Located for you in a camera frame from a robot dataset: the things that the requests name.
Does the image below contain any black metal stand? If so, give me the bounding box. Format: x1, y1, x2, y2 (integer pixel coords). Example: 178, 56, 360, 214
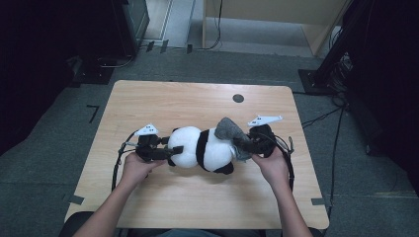
312, 0, 364, 85

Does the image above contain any tangled black cable bundle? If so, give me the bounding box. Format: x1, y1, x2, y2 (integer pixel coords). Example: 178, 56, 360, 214
328, 51, 354, 107

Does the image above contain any dark curtain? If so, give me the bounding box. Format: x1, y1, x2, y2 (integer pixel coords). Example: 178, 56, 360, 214
344, 0, 419, 197
0, 0, 78, 156

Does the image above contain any black cabinet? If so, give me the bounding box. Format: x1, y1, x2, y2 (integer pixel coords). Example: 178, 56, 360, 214
110, 0, 151, 58

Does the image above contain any person's left hand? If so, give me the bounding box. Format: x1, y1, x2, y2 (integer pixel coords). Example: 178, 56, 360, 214
120, 152, 168, 191

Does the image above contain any black hanging cable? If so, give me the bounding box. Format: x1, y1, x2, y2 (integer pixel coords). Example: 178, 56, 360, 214
197, 0, 224, 51

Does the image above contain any black chair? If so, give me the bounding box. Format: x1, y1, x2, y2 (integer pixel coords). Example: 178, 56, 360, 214
58, 210, 97, 237

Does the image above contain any light wooden cabinet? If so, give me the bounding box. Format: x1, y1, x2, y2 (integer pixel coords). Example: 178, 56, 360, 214
201, 0, 352, 57

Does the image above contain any grey towel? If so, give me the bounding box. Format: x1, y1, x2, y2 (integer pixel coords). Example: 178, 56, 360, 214
213, 117, 254, 163

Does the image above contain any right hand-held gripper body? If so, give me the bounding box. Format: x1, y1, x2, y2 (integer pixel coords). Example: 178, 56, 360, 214
246, 115, 284, 159

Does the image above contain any right hand-held gripper cable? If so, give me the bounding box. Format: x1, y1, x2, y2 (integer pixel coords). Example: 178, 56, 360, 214
271, 133, 296, 193

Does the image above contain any left hand-held gripper cable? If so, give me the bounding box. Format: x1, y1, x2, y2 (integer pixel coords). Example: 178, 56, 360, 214
111, 130, 141, 193

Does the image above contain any long black floor cable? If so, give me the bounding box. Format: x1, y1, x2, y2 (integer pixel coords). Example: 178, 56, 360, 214
324, 106, 346, 218

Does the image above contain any panda plush toy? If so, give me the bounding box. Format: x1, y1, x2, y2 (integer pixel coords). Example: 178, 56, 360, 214
166, 125, 242, 176

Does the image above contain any hand-held gripper cable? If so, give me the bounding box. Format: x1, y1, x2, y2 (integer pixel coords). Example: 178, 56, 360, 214
111, 130, 141, 193
271, 133, 296, 193

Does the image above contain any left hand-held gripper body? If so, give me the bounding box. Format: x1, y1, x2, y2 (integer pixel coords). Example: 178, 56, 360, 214
133, 122, 166, 163

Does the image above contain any black stand base plate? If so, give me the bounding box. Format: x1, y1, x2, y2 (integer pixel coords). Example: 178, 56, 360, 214
297, 68, 338, 97

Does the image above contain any black flat floor base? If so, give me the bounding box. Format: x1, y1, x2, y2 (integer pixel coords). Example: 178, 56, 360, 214
69, 55, 115, 87

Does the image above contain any person's right hand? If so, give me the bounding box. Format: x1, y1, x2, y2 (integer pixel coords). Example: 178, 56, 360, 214
251, 147, 290, 190

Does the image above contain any looped black floor cable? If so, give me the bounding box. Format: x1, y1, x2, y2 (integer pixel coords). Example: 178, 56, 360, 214
96, 53, 136, 70

